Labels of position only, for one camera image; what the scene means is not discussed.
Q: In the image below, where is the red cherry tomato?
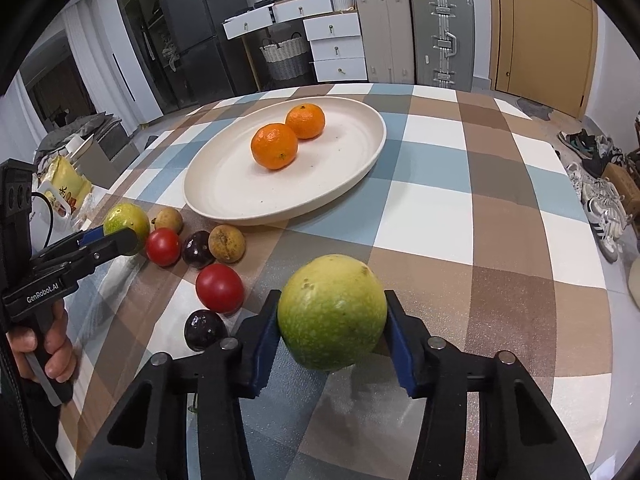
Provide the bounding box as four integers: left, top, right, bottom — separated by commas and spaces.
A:
145, 228, 181, 268
195, 263, 244, 314

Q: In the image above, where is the rear orange mandarin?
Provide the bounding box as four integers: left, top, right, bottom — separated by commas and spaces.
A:
285, 103, 326, 140

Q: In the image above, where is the orange mandarin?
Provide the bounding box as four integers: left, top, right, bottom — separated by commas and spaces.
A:
250, 122, 298, 170
285, 103, 326, 140

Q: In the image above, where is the white desk drawer unit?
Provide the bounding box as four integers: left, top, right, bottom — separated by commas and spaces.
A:
224, 0, 354, 40

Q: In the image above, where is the small green passion fruit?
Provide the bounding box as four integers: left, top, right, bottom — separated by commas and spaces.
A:
102, 203, 151, 256

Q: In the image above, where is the cream oval plate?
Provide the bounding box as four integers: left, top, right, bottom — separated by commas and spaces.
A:
183, 96, 387, 226

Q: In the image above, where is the large yellow-green passion fruit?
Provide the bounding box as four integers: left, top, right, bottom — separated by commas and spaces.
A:
277, 254, 387, 372

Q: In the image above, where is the wooden door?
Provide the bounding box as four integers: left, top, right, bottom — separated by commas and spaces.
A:
490, 0, 598, 118

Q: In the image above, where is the white drawer cabinet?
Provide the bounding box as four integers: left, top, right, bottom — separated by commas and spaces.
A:
304, 11, 368, 82

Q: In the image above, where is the grey aluminium suitcase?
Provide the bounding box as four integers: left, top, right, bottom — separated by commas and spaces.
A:
411, 0, 475, 91

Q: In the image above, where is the yellow snack bag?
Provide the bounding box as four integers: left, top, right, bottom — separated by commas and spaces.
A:
42, 155, 92, 217

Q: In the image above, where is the white striped sneaker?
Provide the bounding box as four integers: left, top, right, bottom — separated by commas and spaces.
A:
584, 195, 627, 263

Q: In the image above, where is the checkered tablecloth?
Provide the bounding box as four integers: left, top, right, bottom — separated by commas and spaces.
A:
54, 82, 615, 480

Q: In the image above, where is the brown longan fruit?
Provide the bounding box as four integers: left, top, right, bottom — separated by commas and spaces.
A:
208, 224, 246, 263
151, 207, 183, 234

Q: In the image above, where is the front orange mandarin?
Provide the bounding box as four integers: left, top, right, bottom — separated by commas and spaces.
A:
250, 122, 298, 170

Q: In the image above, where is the woven laundry basket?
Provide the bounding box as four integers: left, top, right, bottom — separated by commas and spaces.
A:
259, 32, 314, 90

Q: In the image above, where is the person's left hand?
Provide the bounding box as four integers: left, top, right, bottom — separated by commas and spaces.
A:
6, 299, 77, 382

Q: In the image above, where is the black refrigerator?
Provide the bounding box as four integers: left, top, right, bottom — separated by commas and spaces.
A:
160, 0, 257, 104

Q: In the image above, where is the beige suitcase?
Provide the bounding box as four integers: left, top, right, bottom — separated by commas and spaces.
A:
356, 0, 416, 84

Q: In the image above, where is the dark cherry with stem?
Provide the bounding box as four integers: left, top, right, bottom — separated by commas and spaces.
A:
183, 309, 228, 352

